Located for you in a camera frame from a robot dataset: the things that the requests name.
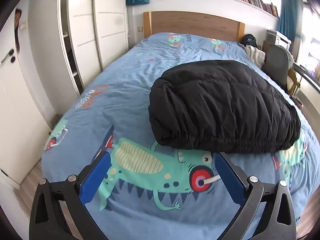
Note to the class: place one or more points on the grey desk chair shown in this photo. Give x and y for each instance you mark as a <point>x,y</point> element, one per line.
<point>278,61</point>

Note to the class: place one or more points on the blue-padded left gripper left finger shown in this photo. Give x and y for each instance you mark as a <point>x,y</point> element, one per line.
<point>47,220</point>

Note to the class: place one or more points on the cream cloth pile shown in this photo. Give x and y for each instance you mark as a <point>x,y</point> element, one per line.
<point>255,55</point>

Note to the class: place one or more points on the white sliding wardrobe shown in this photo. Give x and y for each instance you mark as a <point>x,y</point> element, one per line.
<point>95,35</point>

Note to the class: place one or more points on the black puffer coat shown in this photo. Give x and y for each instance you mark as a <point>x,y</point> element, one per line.
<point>221,106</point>

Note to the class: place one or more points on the long desk by window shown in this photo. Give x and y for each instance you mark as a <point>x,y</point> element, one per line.
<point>308,92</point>

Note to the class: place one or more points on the blue monster-print bed cover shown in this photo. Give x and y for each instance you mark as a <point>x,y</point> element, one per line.
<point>153,191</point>

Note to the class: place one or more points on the teal curtain right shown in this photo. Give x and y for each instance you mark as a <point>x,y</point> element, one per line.
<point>290,21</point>

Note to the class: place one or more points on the white door with handle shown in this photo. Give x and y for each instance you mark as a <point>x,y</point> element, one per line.
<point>23,129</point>

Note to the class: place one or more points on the white printer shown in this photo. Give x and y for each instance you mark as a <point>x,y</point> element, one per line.
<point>278,39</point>

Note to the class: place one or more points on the wooden headboard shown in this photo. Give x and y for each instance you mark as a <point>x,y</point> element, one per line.
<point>193,23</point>

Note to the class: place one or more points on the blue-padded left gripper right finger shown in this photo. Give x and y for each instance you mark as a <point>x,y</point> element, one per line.
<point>278,218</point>

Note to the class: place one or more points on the dark blue backpack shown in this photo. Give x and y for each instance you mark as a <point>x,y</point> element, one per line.
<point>249,40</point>

